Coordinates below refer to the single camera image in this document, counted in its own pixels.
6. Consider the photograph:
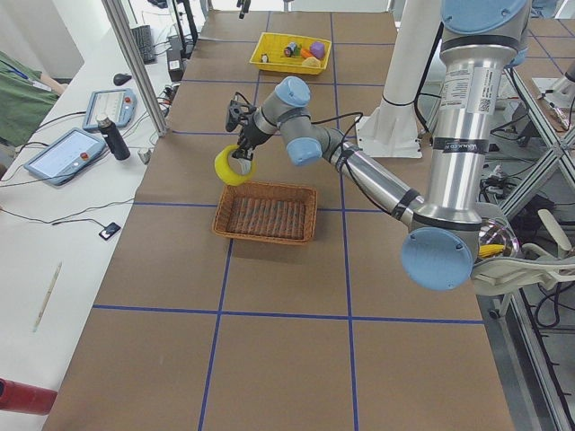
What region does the wooden pencil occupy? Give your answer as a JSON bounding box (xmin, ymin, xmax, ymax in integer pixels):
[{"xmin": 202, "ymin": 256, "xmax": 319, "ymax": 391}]
[{"xmin": 32, "ymin": 261, "xmax": 63, "ymax": 333}]

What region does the black computer mouse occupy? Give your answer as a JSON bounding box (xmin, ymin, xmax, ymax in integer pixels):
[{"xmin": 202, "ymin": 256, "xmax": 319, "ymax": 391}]
[{"xmin": 112, "ymin": 74, "xmax": 132, "ymax": 86}]

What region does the brown wicker basket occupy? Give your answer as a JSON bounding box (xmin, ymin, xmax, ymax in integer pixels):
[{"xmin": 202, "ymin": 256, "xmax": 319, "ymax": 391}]
[{"xmin": 212, "ymin": 181, "xmax": 318, "ymax": 245}]

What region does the person in green shirt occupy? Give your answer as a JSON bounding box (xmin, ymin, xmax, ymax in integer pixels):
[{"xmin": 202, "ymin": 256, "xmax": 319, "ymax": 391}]
[{"xmin": 1, "ymin": 52, "xmax": 67, "ymax": 147}]

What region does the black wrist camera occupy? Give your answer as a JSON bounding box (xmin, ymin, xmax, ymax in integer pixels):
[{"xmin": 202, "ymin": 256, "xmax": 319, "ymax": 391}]
[{"xmin": 226, "ymin": 100, "xmax": 253, "ymax": 133}]

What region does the blue teach pendant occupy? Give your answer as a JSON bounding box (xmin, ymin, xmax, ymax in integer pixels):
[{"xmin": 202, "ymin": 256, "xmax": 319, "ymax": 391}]
[
  {"xmin": 24, "ymin": 128, "xmax": 105, "ymax": 186},
  {"xmin": 82, "ymin": 88, "xmax": 137, "ymax": 132}
]

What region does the toy croissant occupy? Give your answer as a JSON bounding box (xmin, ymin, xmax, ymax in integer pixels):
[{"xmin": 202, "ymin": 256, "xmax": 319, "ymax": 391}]
[{"xmin": 301, "ymin": 57, "xmax": 322, "ymax": 69}]

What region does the small dark can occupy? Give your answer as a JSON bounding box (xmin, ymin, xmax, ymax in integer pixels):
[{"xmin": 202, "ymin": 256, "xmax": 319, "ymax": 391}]
[{"xmin": 284, "ymin": 41, "xmax": 302, "ymax": 57}]

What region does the purple foam block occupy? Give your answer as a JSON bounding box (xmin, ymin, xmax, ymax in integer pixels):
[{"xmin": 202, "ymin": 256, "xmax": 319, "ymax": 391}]
[{"xmin": 309, "ymin": 40, "xmax": 326, "ymax": 60}]

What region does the blue teach pendant far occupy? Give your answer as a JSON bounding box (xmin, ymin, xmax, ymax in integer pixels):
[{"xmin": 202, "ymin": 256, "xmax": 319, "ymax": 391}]
[{"xmin": 82, "ymin": 88, "xmax": 137, "ymax": 132}]

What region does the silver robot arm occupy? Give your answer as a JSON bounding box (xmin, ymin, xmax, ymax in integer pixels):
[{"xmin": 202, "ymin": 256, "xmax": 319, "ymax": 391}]
[{"xmin": 226, "ymin": 1, "xmax": 531, "ymax": 291}]

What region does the aluminium frame post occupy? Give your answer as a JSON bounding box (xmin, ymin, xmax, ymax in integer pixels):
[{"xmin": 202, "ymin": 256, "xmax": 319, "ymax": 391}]
[{"xmin": 102, "ymin": 0, "xmax": 168, "ymax": 137}]

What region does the black keyboard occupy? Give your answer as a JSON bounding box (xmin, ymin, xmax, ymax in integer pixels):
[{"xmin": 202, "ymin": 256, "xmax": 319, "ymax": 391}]
[{"xmin": 130, "ymin": 25, "xmax": 156, "ymax": 64}]

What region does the white office chair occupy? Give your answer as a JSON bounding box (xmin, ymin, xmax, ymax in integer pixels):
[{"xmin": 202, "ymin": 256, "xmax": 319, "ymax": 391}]
[{"xmin": 471, "ymin": 209, "xmax": 574, "ymax": 296}]

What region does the black water bottle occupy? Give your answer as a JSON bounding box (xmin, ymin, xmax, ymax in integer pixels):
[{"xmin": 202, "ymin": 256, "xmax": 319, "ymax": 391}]
[{"xmin": 96, "ymin": 113, "xmax": 130, "ymax": 161}]

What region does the blue teach pendant near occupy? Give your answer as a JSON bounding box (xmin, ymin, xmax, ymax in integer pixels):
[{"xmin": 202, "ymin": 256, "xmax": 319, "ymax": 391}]
[{"xmin": 24, "ymin": 128, "xmax": 105, "ymax": 186}]

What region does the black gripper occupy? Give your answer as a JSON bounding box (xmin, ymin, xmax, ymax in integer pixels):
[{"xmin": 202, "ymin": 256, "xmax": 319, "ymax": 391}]
[{"xmin": 232, "ymin": 112, "xmax": 269, "ymax": 173}]

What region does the yellow plastic basket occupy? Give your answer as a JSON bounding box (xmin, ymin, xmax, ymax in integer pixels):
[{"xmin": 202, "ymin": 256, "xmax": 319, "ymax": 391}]
[{"xmin": 249, "ymin": 32, "xmax": 332, "ymax": 75}]

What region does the small black device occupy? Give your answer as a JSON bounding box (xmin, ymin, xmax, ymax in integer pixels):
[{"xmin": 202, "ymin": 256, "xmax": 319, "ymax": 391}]
[{"xmin": 99, "ymin": 222, "xmax": 121, "ymax": 241}]

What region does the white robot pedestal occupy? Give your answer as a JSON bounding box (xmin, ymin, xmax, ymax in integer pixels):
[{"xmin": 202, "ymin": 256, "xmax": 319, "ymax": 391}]
[{"xmin": 356, "ymin": 0, "xmax": 441, "ymax": 158}]

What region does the red cylinder bottle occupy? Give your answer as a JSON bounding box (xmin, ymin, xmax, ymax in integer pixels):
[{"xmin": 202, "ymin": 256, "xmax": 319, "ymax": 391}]
[{"xmin": 1, "ymin": 378, "xmax": 58, "ymax": 416}]

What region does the yellow tape roll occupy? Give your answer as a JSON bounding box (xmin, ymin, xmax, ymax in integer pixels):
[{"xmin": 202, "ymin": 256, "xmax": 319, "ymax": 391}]
[{"xmin": 214, "ymin": 145, "xmax": 256, "ymax": 186}]

